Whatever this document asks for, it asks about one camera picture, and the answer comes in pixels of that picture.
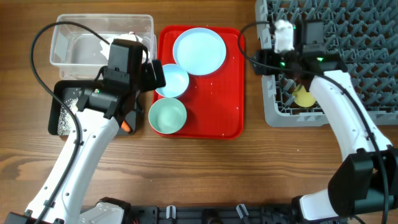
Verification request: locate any light blue rice bowl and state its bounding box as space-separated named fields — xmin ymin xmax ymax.
xmin=155 ymin=63 xmax=189 ymax=98

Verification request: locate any yellow plastic cup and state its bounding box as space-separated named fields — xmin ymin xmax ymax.
xmin=292 ymin=84 xmax=316 ymax=108

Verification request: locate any mint green bowl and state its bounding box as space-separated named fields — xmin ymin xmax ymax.
xmin=148 ymin=98 xmax=187 ymax=134

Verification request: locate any large light blue plate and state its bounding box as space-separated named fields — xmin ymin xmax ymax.
xmin=172 ymin=27 xmax=226 ymax=76

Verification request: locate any white napkin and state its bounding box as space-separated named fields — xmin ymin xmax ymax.
xmin=100 ymin=32 xmax=150 ymax=65

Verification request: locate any orange carrot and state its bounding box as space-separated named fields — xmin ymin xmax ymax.
xmin=121 ymin=121 xmax=132 ymax=133

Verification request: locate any white rice pile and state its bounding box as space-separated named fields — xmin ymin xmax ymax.
xmin=57 ymin=98 xmax=78 ymax=136

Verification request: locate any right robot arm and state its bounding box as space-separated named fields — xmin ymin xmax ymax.
xmin=251 ymin=20 xmax=397 ymax=222

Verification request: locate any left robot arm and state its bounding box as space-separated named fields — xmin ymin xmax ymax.
xmin=6 ymin=39 xmax=165 ymax=223

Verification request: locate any grey dishwasher rack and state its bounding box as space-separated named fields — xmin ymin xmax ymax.
xmin=254 ymin=0 xmax=397 ymax=125

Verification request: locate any red serving tray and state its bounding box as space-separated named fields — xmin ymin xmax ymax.
xmin=152 ymin=26 xmax=245 ymax=139

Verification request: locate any clear plastic storage bin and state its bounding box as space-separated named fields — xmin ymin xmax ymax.
xmin=50 ymin=14 xmax=157 ymax=80

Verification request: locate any black plastic tray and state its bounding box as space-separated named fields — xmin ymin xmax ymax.
xmin=47 ymin=79 xmax=139 ymax=137

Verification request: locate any right black cable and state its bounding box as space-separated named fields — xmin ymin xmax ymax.
xmin=238 ymin=21 xmax=390 ymax=224

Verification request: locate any black cable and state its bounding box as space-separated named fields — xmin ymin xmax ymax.
xmin=29 ymin=21 xmax=111 ymax=224
xmin=238 ymin=21 xmax=390 ymax=224

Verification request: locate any left black cable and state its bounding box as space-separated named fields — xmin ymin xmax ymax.
xmin=29 ymin=21 xmax=111 ymax=224

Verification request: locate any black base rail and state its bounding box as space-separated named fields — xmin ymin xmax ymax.
xmin=124 ymin=203 xmax=346 ymax=224

